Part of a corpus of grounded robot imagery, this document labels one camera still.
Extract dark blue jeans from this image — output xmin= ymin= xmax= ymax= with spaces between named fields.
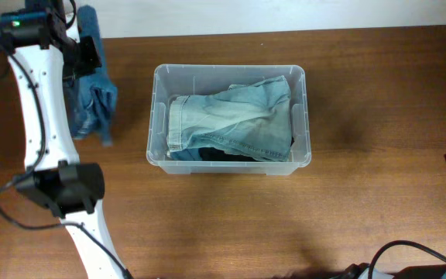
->
xmin=63 ymin=5 xmax=118 ymax=146

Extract clear plastic storage bin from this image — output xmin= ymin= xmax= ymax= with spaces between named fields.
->
xmin=146 ymin=64 xmax=312 ymax=175

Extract teal blue shirt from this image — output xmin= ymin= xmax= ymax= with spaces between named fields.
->
xmin=170 ymin=148 xmax=203 ymax=161

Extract dark navy garment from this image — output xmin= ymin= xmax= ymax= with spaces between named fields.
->
xmin=194 ymin=133 xmax=294 ymax=162

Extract light blue jeans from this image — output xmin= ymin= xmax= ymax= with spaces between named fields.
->
xmin=167 ymin=76 xmax=292 ymax=156

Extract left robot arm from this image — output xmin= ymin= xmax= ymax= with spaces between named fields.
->
xmin=0 ymin=1 xmax=132 ymax=278

